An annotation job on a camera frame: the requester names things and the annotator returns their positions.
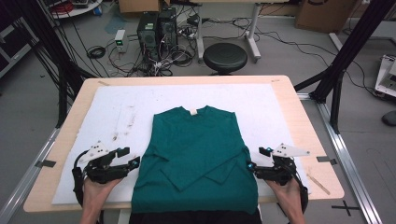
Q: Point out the open cardboard box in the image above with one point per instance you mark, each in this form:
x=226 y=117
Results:
x=140 y=5

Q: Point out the black computer tower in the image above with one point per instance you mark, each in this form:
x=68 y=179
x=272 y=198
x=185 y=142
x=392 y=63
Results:
x=148 y=31
x=168 y=26

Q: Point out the wooden table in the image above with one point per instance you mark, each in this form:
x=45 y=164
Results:
x=299 y=124

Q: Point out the white equipment housing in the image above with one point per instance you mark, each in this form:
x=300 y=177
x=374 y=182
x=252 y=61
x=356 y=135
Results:
x=386 y=77

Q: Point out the white device with green light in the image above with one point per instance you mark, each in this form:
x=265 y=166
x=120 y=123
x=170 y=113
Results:
x=120 y=39

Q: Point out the black frame post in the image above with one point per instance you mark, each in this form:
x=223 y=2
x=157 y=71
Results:
x=351 y=46
x=53 y=46

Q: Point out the cardboard box with dark logo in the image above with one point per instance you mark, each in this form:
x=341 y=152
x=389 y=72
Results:
x=323 y=15

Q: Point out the dark grey round object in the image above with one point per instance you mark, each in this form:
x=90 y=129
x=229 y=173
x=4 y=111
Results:
x=390 y=118

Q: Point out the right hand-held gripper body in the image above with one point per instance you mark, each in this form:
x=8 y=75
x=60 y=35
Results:
x=280 y=172

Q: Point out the aluminium floor rail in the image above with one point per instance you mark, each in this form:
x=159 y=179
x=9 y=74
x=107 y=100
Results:
x=348 y=161
x=28 y=177

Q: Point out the person's black clothing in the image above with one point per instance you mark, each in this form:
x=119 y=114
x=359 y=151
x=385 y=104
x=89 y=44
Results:
x=193 y=218

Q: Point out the thin wooden stick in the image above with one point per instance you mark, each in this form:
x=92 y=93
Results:
x=319 y=184

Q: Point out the round white table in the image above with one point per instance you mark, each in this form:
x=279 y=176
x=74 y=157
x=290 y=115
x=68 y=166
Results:
x=77 y=9

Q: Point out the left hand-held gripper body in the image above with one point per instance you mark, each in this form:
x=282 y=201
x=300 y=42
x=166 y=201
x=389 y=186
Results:
x=102 y=171

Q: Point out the teal t-shirt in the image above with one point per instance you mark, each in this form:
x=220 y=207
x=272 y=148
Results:
x=193 y=149

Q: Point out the person's right hand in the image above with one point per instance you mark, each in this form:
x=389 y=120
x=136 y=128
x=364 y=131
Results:
x=285 y=193

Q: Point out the black tape strip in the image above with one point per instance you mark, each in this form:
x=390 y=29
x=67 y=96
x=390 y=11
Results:
x=327 y=160
x=45 y=163

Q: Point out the person's left hand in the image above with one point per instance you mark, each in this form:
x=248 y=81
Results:
x=99 y=191

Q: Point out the black round stool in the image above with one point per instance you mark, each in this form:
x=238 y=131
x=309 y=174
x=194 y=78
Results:
x=225 y=57

